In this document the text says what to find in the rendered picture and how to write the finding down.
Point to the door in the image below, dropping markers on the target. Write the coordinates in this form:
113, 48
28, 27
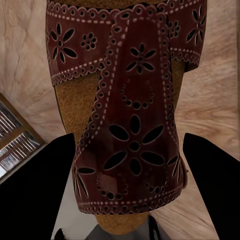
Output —
18, 140

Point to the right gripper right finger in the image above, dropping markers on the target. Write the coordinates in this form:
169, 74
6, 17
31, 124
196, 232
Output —
217, 175

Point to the sandal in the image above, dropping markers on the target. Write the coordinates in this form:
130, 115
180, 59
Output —
117, 68

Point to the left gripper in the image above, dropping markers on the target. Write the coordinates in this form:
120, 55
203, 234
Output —
152, 225

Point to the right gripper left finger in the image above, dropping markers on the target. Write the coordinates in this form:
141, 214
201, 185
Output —
31, 195

